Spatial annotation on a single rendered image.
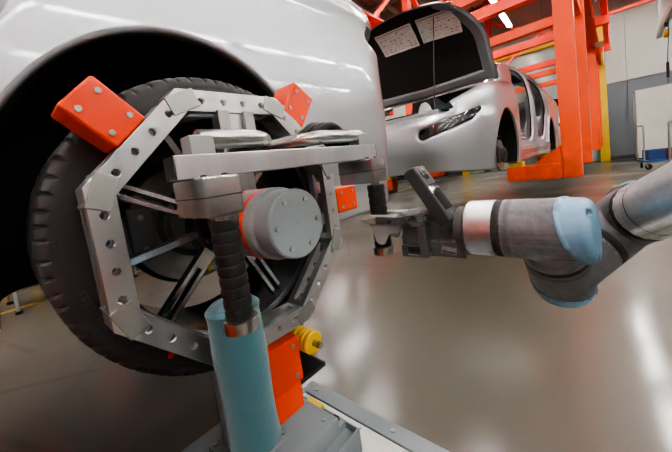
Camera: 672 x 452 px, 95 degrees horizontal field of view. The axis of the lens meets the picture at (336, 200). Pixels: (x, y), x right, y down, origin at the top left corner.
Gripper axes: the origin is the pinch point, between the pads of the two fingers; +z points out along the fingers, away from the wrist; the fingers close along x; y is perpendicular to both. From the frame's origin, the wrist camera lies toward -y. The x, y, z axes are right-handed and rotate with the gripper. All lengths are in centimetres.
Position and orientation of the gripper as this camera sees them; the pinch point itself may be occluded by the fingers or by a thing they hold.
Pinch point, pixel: (371, 215)
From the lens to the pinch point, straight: 66.4
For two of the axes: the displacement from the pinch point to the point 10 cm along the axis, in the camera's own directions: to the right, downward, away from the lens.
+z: -7.4, 0.4, 6.8
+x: 6.6, -1.6, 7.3
